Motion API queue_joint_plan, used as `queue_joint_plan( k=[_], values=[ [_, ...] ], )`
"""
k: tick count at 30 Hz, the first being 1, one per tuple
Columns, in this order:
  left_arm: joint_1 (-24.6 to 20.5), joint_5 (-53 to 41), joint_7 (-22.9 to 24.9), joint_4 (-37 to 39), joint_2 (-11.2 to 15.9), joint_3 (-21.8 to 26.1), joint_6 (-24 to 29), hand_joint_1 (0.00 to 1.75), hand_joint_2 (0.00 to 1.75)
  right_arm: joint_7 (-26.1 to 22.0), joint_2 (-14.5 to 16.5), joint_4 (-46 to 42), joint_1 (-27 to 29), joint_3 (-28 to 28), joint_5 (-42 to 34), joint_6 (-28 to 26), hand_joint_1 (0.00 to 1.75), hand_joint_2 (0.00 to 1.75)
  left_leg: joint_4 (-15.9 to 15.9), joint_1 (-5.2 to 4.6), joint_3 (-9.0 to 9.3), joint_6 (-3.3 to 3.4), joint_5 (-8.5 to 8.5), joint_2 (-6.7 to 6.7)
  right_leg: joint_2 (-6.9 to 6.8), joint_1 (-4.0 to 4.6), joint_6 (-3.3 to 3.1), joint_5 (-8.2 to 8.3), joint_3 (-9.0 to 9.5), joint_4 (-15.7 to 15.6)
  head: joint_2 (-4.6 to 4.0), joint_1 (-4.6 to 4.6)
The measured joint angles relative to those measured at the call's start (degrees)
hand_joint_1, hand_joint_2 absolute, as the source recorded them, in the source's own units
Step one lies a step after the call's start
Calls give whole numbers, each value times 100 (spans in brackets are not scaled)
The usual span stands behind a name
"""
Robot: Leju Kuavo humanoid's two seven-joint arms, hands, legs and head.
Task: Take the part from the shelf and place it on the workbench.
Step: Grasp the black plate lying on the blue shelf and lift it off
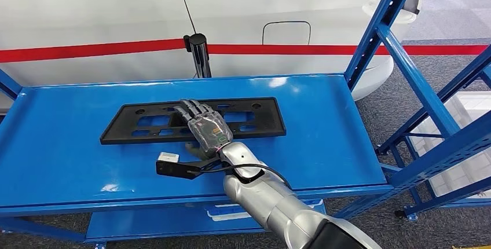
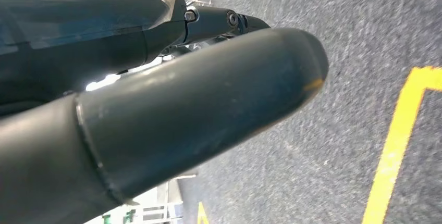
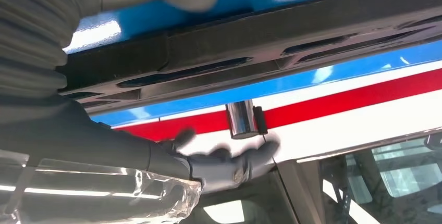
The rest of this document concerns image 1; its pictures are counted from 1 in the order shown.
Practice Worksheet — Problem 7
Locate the red barrier belt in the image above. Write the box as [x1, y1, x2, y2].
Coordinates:
[0, 39, 187, 64]
[207, 43, 491, 56]

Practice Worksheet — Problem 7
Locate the black barrier post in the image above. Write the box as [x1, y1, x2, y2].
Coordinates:
[183, 33, 212, 79]

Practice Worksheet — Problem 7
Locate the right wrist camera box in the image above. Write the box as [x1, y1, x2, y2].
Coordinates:
[156, 152, 221, 181]

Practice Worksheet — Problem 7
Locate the black plastic license plate frame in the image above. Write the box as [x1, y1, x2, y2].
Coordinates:
[100, 97, 287, 145]

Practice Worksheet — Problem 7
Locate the white car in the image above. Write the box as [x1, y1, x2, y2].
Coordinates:
[0, 0, 423, 102]

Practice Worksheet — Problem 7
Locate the blue metal shelf rack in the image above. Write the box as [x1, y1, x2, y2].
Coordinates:
[0, 0, 491, 249]
[378, 46, 491, 221]

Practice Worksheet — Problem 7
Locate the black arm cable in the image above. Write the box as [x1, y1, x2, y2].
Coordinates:
[197, 162, 293, 191]

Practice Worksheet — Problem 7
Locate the large white plastic crate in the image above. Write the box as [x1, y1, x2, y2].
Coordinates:
[408, 91, 491, 199]

